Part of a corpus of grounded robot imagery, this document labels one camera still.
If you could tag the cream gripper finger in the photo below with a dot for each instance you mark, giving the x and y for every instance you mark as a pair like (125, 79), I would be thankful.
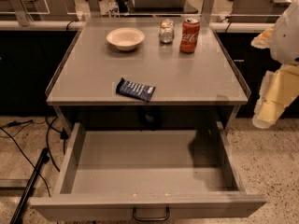
(263, 40)
(278, 90)

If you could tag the grey open top drawer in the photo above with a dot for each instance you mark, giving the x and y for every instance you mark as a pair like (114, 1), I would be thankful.
(106, 174)

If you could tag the red coca-cola can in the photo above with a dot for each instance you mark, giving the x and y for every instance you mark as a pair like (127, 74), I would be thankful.
(190, 32)

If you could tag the clear plastic water bottle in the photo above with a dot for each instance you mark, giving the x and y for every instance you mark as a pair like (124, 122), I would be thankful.
(113, 9)

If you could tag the blue rxbar blueberry wrapper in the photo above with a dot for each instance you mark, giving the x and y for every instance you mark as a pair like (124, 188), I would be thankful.
(135, 90)

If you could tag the grey cabinet table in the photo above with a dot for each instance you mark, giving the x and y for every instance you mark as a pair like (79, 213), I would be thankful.
(93, 69)

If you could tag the white bowl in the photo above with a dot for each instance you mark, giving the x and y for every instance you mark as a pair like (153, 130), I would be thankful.
(125, 39)

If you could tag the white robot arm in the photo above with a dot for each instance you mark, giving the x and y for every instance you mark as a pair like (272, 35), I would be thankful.
(284, 46)

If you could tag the metal drawer handle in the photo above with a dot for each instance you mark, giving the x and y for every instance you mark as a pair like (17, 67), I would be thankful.
(164, 217)

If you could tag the black pole on floor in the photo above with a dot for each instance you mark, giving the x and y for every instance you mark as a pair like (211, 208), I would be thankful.
(43, 158)

